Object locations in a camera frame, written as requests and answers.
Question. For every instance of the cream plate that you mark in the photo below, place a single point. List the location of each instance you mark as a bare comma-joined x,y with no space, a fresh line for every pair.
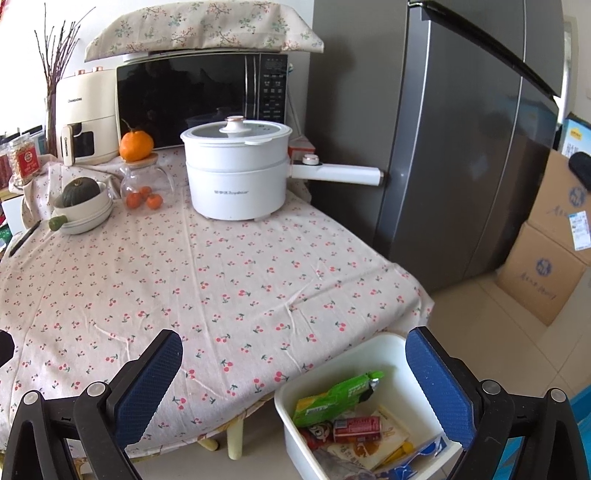
92,224

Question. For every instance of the cream air fryer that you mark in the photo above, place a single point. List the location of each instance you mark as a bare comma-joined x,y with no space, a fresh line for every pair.
87,106

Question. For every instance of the floral cover cloth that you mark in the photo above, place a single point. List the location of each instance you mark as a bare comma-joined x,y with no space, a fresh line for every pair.
203,27

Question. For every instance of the white plastic bin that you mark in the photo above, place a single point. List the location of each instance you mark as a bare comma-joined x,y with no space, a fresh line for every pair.
397,355

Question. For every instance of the dried twigs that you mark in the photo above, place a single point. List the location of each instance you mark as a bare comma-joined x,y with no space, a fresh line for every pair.
57,60

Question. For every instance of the white electric pot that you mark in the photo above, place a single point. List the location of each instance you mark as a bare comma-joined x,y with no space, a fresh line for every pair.
235,184

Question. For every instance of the green snack bag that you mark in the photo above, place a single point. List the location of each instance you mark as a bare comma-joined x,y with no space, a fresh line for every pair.
332,399

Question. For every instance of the red and white object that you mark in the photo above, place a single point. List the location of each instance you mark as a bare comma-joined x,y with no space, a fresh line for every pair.
302,151

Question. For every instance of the cream bread bag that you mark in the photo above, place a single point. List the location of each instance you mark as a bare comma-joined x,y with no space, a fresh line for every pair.
388,438

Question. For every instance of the blue and white box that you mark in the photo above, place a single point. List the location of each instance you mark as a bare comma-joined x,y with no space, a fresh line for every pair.
575,136

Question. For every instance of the red noodle wrapper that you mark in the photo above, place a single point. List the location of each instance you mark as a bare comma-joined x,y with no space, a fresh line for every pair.
316,436

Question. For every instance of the cream table leg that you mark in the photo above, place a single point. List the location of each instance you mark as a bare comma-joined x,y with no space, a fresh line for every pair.
235,438

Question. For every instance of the black microwave oven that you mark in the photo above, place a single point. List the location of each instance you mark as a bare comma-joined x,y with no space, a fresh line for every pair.
184,92

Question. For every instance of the glass pot lid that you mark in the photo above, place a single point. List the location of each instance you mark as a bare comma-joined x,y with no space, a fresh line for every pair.
258,131

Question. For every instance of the cherry print tablecloth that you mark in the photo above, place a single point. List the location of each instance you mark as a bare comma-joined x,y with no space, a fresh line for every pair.
207,277

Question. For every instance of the yellow wrapper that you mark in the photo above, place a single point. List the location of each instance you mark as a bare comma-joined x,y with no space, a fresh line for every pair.
401,452

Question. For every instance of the dark green pumpkin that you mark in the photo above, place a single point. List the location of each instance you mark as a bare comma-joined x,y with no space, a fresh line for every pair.
78,191

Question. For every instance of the grey refrigerator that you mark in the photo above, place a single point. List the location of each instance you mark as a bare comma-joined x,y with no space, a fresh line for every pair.
438,138

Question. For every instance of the red drink can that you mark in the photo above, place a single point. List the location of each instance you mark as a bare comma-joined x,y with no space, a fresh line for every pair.
358,429

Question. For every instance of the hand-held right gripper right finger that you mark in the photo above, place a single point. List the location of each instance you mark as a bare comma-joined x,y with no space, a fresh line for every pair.
438,387

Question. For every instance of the black object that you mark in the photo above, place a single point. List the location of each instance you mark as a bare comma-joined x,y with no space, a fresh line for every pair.
581,170

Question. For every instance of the glass teapot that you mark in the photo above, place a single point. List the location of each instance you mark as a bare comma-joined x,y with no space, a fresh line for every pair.
145,177

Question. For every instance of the small orange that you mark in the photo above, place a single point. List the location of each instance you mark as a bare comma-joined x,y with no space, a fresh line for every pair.
155,201
134,200
146,191

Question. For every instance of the large orange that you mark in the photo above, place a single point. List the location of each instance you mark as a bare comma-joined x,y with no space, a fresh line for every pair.
136,145

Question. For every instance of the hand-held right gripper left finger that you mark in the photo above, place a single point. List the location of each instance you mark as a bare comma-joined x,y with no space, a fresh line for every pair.
147,387

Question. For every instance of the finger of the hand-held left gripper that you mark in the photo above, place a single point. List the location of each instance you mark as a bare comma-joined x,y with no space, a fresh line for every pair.
5,348

